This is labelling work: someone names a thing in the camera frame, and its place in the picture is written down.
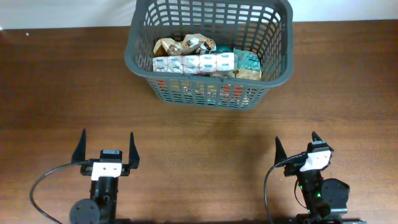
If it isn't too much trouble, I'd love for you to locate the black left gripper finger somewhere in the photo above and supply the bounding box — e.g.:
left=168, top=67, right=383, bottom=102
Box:
left=71, top=129, right=86, bottom=163
left=129, top=132, right=140, bottom=169

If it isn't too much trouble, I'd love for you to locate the beige paper snack pouch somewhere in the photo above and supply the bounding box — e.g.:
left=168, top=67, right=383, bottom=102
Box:
left=214, top=68, right=262, bottom=82

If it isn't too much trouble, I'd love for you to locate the orange San Remo spaghetti pack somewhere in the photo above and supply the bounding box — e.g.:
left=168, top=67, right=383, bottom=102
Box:
left=147, top=78, right=243, bottom=107

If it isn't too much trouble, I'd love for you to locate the mint green wipes pack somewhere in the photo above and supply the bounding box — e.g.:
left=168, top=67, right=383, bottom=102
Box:
left=233, top=49, right=261, bottom=72

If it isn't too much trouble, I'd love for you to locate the tan snack bag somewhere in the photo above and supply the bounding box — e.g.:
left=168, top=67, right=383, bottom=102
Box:
left=153, top=34, right=217, bottom=57

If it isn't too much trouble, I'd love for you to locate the green Nescafe coffee bag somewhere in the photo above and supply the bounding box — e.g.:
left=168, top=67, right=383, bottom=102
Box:
left=213, top=44, right=233, bottom=54

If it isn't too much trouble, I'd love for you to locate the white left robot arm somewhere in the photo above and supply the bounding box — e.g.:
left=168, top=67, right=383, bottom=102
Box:
left=69, top=129, right=140, bottom=224

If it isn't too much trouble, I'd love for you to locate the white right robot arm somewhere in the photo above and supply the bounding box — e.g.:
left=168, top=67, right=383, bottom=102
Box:
left=283, top=132, right=364, bottom=224

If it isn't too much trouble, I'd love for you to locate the grey plastic lattice basket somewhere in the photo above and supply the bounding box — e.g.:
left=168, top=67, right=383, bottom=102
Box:
left=124, top=0, right=294, bottom=110

